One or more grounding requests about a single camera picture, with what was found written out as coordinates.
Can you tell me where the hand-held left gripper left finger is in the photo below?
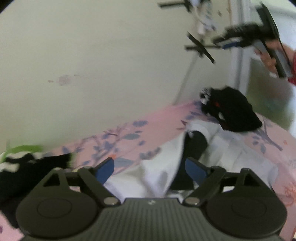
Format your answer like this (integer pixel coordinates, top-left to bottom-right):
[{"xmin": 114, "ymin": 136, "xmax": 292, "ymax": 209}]
[{"xmin": 43, "ymin": 157, "xmax": 121, "ymax": 207}]

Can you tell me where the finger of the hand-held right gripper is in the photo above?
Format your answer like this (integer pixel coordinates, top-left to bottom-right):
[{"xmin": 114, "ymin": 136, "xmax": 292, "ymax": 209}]
[{"xmin": 212, "ymin": 22, "xmax": 263, "ymax": 50}]

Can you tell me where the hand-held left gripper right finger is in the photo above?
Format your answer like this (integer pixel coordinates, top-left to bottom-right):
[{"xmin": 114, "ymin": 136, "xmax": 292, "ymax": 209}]
[{"xmin": 182, "ymin": 157, "xmax": 260, "ymax": 207}]

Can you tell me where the white shirt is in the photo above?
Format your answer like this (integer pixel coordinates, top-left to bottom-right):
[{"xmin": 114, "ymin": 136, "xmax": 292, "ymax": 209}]
[{"xmin": 104, "ymin": 120, "xmax": 279, "ymax": 199}]

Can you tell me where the black sweater with green cuffs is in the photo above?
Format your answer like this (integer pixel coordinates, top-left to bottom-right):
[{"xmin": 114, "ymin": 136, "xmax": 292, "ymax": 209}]
[{"xmin": 0, "ymin": 145, "xmax": 75, "ymax": 229}]

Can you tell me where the person's right forearm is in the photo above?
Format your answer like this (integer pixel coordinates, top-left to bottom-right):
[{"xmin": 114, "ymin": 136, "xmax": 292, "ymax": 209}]
[{"xmin": 282, "ymin": 44, "xmax": 296, "ymax": 87}]

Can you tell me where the person's right hand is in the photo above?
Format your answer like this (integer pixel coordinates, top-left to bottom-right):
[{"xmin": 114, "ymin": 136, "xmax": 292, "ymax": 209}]
[{"xmin": 255, "ymin": 49, "xmax": 282, "ymax": 75}]

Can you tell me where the dark cloth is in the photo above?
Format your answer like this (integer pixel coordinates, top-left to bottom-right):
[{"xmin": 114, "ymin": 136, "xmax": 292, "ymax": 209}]
[{"xmin": 170, "ymin": 130, "xmax": 208, "ymax": 191}]

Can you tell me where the pink floral bedsheet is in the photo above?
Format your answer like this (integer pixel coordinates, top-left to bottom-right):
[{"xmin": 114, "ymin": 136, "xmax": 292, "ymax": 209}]
[{"xmin": 0, "ymin": 100, "xmax": 296, "ymax": 241}]

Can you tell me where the black patterned garment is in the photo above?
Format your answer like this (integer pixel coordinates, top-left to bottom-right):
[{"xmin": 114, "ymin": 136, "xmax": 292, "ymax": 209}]
[{"xmin": 199, "ymin": 86, "xmax": 263, "ymax": 133}]

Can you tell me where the black wall bracket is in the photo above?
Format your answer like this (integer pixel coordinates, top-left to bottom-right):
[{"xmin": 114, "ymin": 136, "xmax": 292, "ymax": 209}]
[
  {"xmin": 185, "ymin": 32, "xmax": 216, "ymax": 65},
  {"xmin": 158, "ymin": 0, "xmax": 193, "ymax": 11}
]

